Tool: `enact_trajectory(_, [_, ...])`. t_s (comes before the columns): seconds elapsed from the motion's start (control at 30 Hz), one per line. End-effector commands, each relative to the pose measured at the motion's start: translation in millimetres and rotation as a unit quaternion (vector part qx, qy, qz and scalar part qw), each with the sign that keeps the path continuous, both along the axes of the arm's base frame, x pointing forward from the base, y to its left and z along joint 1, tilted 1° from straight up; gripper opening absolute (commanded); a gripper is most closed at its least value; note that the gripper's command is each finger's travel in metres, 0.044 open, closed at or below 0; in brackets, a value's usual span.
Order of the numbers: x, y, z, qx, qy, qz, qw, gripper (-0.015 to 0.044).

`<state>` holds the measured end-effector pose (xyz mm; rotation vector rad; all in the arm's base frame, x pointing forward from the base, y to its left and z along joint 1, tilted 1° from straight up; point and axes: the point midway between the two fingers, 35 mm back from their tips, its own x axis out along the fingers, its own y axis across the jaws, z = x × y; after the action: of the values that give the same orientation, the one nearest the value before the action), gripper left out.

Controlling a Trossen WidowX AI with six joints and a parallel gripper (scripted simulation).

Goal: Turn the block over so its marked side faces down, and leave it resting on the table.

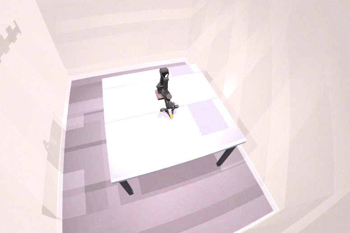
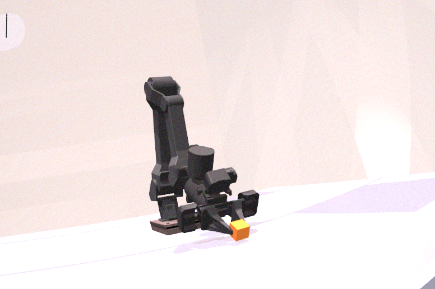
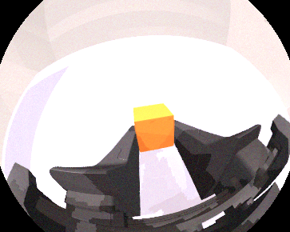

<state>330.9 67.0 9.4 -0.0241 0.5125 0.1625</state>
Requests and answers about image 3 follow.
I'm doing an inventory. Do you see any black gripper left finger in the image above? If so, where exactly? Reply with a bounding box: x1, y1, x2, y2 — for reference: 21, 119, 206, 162
49, 126, 141, 217

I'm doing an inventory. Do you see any orange block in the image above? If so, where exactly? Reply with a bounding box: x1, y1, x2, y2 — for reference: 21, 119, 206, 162
133, 103, 174, 152

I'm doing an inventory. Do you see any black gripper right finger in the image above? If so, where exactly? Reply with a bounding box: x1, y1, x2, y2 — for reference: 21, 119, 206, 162
173, 119, 261, 200

